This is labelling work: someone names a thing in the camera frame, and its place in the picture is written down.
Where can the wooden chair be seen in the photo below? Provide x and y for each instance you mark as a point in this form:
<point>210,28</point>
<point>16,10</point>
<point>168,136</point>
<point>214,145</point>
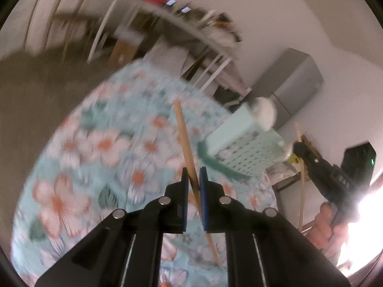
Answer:
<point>68,19</point>

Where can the mint green utensil basket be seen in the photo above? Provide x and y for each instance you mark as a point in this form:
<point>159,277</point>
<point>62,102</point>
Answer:
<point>239,148</point>

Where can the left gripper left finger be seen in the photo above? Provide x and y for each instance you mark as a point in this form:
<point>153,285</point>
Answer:
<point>125,248</point>

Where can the white plastic rice paddle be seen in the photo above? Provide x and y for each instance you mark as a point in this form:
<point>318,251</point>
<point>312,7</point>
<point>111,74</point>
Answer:
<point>264,112</point>

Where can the floral blue tablecloth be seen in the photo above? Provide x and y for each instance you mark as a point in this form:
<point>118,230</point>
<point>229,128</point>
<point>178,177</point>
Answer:
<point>118,149</point>

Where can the person's right hand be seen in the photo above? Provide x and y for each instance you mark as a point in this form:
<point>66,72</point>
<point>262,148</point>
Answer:
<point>322,235</point>

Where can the grey refrigerator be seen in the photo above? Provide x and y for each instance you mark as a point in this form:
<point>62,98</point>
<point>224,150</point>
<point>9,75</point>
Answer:
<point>291,81</point>

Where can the cardboard box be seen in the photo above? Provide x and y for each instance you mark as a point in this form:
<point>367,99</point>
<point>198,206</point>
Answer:
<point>122,54</point>

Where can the white side table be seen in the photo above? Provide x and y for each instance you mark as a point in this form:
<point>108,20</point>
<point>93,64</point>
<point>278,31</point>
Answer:
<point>224,55</point>

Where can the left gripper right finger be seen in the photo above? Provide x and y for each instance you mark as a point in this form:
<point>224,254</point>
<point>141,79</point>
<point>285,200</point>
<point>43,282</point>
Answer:
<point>263,249</point>

